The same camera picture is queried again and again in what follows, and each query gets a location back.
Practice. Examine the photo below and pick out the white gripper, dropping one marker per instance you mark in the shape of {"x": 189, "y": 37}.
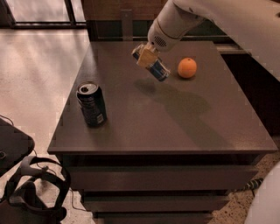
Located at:
{"x": 159, "y": 39}

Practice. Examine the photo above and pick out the redbull can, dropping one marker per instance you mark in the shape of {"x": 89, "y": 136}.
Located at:
{"x": 156, "y": 68}

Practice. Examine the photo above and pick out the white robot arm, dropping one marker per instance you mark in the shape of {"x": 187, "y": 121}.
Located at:
{"x": 254, "y": 25}

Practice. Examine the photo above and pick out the black soda can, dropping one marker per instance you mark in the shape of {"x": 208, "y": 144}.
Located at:
{"x": 92, "y": 105}

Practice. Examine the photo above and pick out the orange fruit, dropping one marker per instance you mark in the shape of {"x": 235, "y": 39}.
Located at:
{"x": 187, "y": 68}

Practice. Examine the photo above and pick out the dark drawer cabinet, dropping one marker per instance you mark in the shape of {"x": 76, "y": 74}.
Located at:
{"x": 170, "y": 151}

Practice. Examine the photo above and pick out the black chair seat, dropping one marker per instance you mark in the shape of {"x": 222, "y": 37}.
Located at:
{"x": 14, "y": 146}

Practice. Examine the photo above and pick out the black VR headset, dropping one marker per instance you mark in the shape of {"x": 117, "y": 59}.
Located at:
{"x": 20, "y": 203}

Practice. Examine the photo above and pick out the grey metal wall bracket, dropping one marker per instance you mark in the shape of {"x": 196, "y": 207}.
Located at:
{"x": 127, "y": 25}

